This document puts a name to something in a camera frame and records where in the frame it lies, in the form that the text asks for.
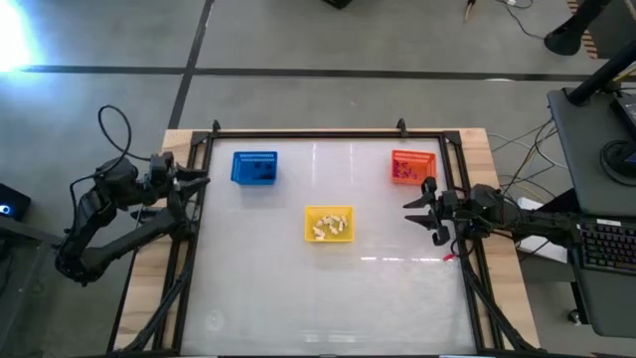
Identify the black stand foot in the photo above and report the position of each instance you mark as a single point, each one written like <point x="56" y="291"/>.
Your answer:
<point x="564" y="40"/>

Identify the orange plastic basket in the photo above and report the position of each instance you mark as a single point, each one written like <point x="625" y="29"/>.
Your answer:
<point x="427" y="171"/>

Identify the black caster wheel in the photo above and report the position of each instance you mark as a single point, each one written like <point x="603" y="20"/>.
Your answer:
<point x="574" y="316"/>

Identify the black stand leg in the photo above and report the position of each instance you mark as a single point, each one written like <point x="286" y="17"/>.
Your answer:
<point x="564" y="201"/>

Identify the black round monitor base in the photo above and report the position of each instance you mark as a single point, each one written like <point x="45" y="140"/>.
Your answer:
<point x="616" y="159"/>

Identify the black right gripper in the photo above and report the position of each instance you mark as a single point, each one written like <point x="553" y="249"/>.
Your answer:
<point x="447" y="209"/>

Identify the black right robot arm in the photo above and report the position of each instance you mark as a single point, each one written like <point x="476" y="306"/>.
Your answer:
<point x="512" y="214"/>

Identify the black stand pole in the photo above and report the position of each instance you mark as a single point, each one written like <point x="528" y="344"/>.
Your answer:
<point x="603" y="74"/>

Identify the red tag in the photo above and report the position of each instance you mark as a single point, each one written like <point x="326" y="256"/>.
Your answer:
<point x="449" y="257"/>

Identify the backlit black keyboard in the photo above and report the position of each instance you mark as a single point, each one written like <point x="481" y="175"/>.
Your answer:
<point x="606" y="246"/>

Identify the grey desk top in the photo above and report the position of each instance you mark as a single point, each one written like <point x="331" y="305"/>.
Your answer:
<point x="581" y="164"/>

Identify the black device with blue light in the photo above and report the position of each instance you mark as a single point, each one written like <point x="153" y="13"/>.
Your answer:
<point x="15" y="199"/>

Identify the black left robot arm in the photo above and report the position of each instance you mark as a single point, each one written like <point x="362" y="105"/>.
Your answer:
<point x="99" y="214"/>

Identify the red white striped mat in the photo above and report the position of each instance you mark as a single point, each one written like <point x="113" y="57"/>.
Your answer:
<point x="588" y="44"/>

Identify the yellow plastic basket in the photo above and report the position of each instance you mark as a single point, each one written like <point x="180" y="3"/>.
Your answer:
<point x="310" y="237"/>

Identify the black frame clamp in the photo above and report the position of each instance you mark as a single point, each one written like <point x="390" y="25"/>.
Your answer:
<point x="401" y="128"/>
<point x="216" y="126"/>

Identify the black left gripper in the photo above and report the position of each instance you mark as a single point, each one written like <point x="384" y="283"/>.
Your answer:
<point x="164" y="174"/>

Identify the blue plastic basket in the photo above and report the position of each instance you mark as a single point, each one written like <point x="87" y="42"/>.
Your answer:
<point x="243" y="164"/>

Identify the grey cart table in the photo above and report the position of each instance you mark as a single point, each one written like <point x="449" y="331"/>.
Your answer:
<point x="606" y="308"/>

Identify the white paper box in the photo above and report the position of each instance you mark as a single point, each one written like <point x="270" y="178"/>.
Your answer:
<point x="546" y="251"/>

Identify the grey metal stand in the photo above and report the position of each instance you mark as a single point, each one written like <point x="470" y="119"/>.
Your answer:
<point x="30" y="233"/>

